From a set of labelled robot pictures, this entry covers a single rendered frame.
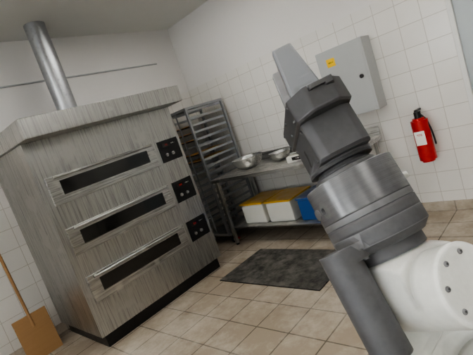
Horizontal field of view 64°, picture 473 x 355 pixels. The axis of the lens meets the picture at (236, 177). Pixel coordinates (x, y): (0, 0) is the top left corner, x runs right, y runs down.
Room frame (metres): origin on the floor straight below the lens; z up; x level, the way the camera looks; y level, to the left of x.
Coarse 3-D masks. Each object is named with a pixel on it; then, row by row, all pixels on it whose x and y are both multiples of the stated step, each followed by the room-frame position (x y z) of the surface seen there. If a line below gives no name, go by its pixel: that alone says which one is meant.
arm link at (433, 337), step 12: (408, 336) 0.32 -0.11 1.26; (420, 336) 0.33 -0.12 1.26; (432, 336) 0.33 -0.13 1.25; (444, 336) 0.32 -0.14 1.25; (456, 336) 0.32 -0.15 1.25; (468, 336) 0.32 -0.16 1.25; (420, 348) 0.32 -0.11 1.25; (432, 348) 0.32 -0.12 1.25; (444, 348) 0.32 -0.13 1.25; (456, 348) 0.32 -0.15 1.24; (468, 348) 0.31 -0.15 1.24
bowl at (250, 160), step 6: (246, 156) 4.75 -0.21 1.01; (252, 156) 4.38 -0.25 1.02; (258, 156) 4.44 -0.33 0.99; (234, 162) 4.47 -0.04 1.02; (240, 162) 4.41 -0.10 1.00; (246, 162) 4.39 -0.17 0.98; (252, 162) 4.40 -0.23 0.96; (258, 162) 4.47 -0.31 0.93; (240, 168) 4.49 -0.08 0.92; (246, 168) 4.48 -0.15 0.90
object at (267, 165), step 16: (368, 128) 3.82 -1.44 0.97; (224, 176) 4.61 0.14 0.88; (240, 176) 4.24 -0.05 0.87; (256, 192) 5.02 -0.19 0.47; (224, 208) 4.61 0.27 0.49; (240, 224) 4.64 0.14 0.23; (256, 224) 4.40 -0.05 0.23; (272, 224) 4.19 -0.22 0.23; (288, 224) 4.00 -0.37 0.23; (304, 224) 3.84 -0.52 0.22; (320, 224) 3.70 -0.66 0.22
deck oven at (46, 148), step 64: (64, 128) 3.05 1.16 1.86; (128, 128) 3.69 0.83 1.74; (64, 192) 3.11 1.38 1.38; (128, 192) 3.52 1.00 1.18; (192, 192) 4.00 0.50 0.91; (64, 256) 3.07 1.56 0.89; (128, 256) 3.29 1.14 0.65; (192, 256) 3.81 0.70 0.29; (64, 320) 3.61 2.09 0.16; (128, 320) 3.24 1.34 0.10
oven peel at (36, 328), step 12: (36, 312) 3.42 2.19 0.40; (12, 324) 3.27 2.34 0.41; (24, 324) 3.32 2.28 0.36; (36, 324) 3.38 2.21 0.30; (48, 324) 3.43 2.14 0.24; (24, 336) 3.29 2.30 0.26; (36, 336) 3.34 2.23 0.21; (48, 336) 3.39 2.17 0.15; (24, 348) 3.25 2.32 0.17; (36, 348) 3.30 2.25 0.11; (48, 348) 3.35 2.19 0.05
